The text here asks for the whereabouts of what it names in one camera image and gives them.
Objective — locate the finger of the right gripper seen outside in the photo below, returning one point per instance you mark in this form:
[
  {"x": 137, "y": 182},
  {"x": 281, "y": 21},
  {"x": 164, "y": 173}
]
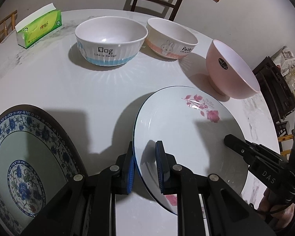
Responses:
[{"x": 240, "y": 147}]

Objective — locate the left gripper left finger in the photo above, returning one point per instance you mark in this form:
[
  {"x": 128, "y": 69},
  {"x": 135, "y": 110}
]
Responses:
[{"x": 129, "y": 169}]

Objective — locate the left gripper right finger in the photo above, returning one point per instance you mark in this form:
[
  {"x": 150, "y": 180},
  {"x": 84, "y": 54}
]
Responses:
[{"x": 165, "y": 162}]

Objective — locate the white rose plate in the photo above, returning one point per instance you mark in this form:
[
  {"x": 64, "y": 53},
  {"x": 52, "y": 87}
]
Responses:
[{"x": 192, "y": 126}]

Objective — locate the large pink bowl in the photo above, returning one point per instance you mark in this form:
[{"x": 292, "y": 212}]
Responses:
[{"x": 229, "y": 74}]

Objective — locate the large blue floral plate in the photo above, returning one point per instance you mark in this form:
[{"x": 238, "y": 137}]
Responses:
[{"x": 37, "y": 158}]

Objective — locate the white Dog bowl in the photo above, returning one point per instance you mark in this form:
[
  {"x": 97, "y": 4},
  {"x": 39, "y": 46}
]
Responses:
[{"x": 110, "y": 41}]

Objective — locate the white Rabbit bowl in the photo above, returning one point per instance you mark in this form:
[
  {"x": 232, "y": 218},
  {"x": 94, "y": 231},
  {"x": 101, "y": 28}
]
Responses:
[{"x": 169, "y": 39}]

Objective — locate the right hand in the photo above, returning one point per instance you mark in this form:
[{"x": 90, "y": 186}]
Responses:
[{"x": 284, "y": 217}]

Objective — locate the dark chair at right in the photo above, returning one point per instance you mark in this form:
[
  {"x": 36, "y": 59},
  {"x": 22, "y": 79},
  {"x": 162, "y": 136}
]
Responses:
[{"x": 275, "y": 90}]

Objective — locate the green tissue box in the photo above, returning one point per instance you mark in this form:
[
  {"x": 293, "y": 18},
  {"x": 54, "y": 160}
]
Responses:
[{"x": 37, "y": 25}]

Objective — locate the bamboo chair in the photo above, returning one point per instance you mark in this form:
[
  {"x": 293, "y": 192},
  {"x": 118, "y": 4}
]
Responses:
[{"x": 7, "y": 25}]

